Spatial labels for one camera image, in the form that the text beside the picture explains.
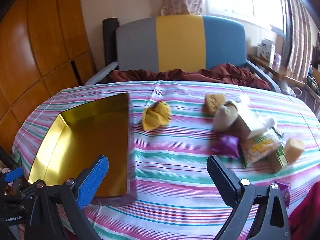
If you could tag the maroon blanket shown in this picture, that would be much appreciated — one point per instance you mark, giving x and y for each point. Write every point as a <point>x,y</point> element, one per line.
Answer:
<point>225,73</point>

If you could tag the red cloth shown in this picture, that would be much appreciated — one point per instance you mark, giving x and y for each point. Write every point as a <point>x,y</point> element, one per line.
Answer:
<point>307,215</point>

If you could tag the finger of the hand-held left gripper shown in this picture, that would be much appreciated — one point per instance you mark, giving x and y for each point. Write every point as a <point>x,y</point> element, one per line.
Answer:
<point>13,175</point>

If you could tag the striped tablecloth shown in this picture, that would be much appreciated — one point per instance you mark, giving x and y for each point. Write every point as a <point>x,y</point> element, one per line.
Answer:
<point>175,180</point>

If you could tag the wooden wardrobe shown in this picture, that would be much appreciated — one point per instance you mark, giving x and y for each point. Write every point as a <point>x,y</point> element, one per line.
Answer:
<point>37,42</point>

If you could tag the gold tin box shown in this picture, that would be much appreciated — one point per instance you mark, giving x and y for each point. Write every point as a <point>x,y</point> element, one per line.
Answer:
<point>82,135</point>

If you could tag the pink striped curtain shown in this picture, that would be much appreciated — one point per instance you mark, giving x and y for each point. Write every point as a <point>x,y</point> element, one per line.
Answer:
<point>300,42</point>

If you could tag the wooden side desk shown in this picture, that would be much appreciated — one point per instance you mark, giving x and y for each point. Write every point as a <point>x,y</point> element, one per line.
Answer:
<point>283,73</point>

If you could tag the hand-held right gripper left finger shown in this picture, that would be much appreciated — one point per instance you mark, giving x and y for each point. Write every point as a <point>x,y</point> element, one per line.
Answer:
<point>93,182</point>

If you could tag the clear peanut snack packet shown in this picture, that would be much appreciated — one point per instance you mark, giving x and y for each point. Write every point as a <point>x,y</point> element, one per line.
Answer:
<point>257,150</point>

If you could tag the tan textured sponge cake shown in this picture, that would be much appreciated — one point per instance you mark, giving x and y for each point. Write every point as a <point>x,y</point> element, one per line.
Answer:
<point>212,102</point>

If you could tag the pale yellow sponge block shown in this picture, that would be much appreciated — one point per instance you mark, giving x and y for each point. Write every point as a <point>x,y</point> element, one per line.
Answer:
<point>295,150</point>

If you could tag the grey yellow blue chair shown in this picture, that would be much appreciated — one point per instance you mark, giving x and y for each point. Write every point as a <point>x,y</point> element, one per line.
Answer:
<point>180,42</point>

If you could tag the white carton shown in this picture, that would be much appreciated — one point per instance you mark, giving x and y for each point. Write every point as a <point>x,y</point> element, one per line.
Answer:
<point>266,48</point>

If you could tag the purple foil packet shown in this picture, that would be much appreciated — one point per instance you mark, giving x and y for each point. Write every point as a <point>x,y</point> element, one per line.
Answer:
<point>226,145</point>
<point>286,193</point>

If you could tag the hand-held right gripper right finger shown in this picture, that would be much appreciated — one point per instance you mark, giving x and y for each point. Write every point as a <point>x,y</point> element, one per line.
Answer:
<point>221,180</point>

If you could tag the beige carton box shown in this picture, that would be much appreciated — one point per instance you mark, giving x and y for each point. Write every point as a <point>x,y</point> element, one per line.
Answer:
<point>248,126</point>

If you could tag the small green box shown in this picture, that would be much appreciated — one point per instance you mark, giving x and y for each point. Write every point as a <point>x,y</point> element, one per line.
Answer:
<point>278,161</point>

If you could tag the yellow packet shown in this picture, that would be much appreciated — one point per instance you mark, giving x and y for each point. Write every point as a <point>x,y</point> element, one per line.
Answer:
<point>156,116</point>

